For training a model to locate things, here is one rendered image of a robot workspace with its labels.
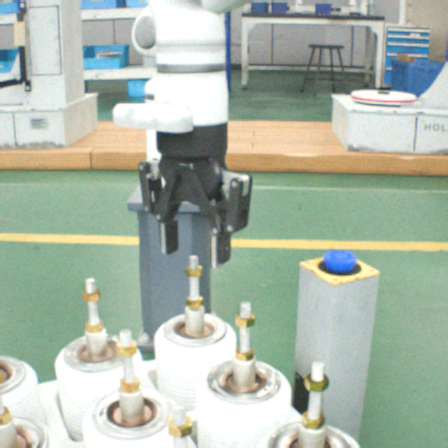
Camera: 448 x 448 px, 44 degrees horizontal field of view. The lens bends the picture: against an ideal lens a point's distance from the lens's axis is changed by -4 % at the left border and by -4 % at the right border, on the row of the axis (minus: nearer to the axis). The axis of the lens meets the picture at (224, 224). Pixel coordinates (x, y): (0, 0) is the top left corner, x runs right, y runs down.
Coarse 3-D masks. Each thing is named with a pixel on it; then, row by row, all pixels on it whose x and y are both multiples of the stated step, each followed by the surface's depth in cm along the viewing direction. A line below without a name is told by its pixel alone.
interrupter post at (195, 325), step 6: (186, 312) 65; (192, 312) 65; (198, 312) 65; (186, 318) 66; (192, 318) 65; (198, 318) 65; (186, 324) 66; (192, 324) 65; (198, 324) 65; (204, 324) 66; (186, 330) 66; (192, 330) 65; (198, 330) 66; (204, 330) 67
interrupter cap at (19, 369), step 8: (0, 360) 59; (8, 360) 59; (16, 360) 59; (0, 368) 58; (8, 368) 58; (16, 368) 58; (24, 368) 58; (8, 376) 57; (16, 376) 57; (24, 376) 57; (0, 384) 55; (8, 384) 55; (16, 384) 55
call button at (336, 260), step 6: (330, 252) 69; (336, 252) 69; (342, 252) 69; (348, 252) 69; (324, 258) 68; (330, 258) 67; (336, 258) 67; (342, 258) 67; (348, 258) 67; (354, 258) 67; (330, 264) 67; (336, 264) 66; (342, 264) 66; (348, 264) 66; (354, 264) 67; (336, 270) 67; (342, 270) 67; (348, 270) 67
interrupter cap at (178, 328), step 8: (176, 320) 69; (184, 320) 69; (208, 320) 68; (216, 320) 69; (168, 328) 67; (176, 328) 67; (184, 328) 67; (208, 328) 67; (216, 328) 67; (224, 328) 66; (168, 336) 65; (176, 336) 65; (184, 336) 65; (192, 336) 65; (200, 336) 65; (208, 336) 65; (216, 336) 65; (224, 336) 65; (176, 344) 64; (184, 344) 63; (192, 344) 63; (200, 344) 63; (208, 344) 63
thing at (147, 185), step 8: (144, 168) 63; (144, 176) 63; (144, 184) 63; (152, 184) 64; (160, 184) 65; (144, 192) 64; (160, 192) 65; (144, 200) 64; (152, 200) 64; (144, 208) 64; (152, 208) 64
